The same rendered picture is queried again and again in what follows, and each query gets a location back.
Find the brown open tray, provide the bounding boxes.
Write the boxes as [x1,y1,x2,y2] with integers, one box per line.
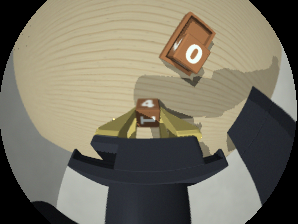
[159,11,216,76]

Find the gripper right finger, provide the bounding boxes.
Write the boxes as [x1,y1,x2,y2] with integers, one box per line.
[159,107,202,142]

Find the brown cube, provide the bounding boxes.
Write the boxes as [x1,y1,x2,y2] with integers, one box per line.
[167,33,210,74]
[135,99,160,127]

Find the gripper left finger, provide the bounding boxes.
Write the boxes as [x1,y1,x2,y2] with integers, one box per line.
[94,107,137,138]

